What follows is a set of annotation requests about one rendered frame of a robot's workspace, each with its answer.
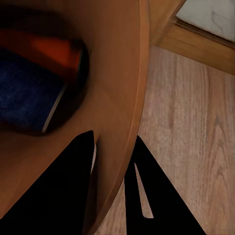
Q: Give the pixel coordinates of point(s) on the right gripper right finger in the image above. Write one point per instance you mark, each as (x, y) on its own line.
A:
(171, 215)

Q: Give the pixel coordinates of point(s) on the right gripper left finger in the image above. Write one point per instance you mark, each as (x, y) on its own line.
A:
(55, 203)

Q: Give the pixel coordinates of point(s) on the door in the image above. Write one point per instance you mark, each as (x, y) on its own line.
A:
(202, 30)

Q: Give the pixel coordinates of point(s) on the trash can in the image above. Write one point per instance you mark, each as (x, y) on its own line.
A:
(115, 35)

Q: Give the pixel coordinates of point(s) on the can of soda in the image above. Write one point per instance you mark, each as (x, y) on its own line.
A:
(29, 93)
(59, 55)

